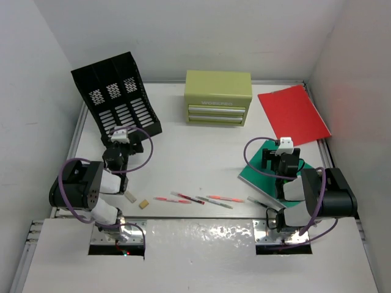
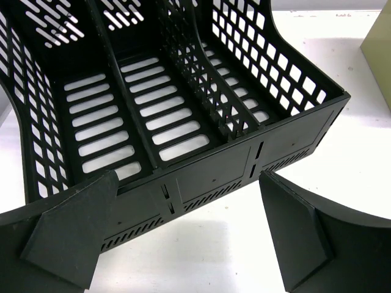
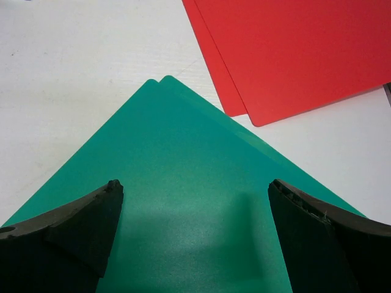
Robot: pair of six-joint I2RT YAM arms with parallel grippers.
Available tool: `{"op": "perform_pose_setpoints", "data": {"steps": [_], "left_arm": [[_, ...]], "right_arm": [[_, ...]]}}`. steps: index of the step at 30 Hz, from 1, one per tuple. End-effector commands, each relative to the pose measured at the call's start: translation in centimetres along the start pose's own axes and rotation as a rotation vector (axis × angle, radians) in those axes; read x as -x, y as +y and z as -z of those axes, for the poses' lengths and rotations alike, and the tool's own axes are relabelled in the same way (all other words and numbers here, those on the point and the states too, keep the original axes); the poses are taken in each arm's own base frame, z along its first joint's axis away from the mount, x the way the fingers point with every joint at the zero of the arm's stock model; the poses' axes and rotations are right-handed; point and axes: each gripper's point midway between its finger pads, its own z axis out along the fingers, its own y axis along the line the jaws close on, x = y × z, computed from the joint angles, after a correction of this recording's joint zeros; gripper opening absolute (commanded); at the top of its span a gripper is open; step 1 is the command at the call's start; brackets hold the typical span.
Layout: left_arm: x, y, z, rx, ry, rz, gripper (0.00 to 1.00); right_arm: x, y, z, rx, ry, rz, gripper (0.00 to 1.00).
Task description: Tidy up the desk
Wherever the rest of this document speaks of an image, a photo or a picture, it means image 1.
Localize white eraser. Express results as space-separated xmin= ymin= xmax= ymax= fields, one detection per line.
xmin=124 ymin=190 xmax=137 ymax=203

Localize black clear pen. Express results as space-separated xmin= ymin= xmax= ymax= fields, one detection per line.
xmin=247 ymin=197 xmax=275 ymax=210

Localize tan eraser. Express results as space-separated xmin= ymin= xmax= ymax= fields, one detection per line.
xmin=139 ymin=200 xmax=149 ymax=209

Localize orange red pen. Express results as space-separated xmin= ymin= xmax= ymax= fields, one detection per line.
xmin=207 ymin=195 xmax=245 ymax=203

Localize dark red clear pen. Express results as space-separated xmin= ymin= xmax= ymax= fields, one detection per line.
xmin=170 ymin=192 xmax=205 ymax=205

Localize grey green pen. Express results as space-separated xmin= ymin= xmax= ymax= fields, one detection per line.
xmin=196 ymin=196 xmax=233 ymax=209

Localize green metal drawer toolbox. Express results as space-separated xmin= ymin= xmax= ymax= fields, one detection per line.
xmin=184 ymin=70 xmax=252 ymax=126

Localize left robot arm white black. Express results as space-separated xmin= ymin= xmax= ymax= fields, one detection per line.
xmin=49 ymin=141 xmax=144 ymax=244

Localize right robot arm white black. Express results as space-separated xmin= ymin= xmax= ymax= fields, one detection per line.
xmin=261 ymin=148 xmax=358 ymax=235

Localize green notebook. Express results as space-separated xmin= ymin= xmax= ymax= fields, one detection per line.
xmin=238 ymin=140 xmax=300 ymax=208

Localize red folder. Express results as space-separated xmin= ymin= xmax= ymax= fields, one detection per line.
xmin=258 ymin=85 xmax=331 ymax=145

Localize black three-slot file organizer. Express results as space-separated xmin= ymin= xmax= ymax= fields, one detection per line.
xmin=71 ymin=52 xmax=162 ymax=146

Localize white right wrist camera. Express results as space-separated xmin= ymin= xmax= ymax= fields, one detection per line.
xmin=276 ymin=137 xmax=294 ymax=156

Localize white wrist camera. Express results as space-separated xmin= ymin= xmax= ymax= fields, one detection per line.
xmin=276 ymin=137 xmax=294 ymax=156
xmin=110 ymin=128 xmax=130 ymax=143

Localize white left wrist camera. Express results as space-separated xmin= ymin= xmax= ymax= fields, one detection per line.
xmin=110 ymin=128 xmax=130 ymax=143

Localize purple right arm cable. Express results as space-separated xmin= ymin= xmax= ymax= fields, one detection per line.
xmin=243 ymin=136 xmax=339 ymax=251

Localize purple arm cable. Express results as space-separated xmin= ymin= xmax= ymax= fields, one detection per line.
xmin=243 ymin=136 xmax=339 ymax=251
xmin=59 ymin=126 xmax=155 ymax=251

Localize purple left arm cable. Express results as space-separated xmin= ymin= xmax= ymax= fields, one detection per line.
xmin=59 ymin=126 xmax=155 ymax=251

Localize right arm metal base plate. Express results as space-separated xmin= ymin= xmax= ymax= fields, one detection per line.
xmin=253 ymin=219 xmax=310 ymax=245

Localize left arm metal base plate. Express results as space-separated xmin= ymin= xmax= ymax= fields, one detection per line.
xmin=90 ymin=219 xmax=147 ymax=245

